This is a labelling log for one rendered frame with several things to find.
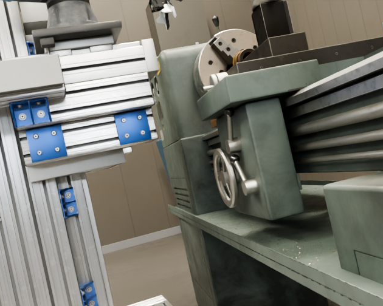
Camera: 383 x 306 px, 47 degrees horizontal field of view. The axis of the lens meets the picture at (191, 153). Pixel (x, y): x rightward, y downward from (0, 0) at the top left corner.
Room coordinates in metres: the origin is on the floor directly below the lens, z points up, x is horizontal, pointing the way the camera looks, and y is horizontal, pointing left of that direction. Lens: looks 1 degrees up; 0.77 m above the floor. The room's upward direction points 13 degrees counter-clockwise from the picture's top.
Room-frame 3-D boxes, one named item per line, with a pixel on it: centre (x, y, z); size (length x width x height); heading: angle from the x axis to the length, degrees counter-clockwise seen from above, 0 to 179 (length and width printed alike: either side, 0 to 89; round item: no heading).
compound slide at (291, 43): (1.18, -0.27, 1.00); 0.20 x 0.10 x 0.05; 11
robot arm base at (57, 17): (1.20, 0.24, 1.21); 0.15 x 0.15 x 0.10
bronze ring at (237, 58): (1.61, -0.27, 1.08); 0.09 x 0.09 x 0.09; 11
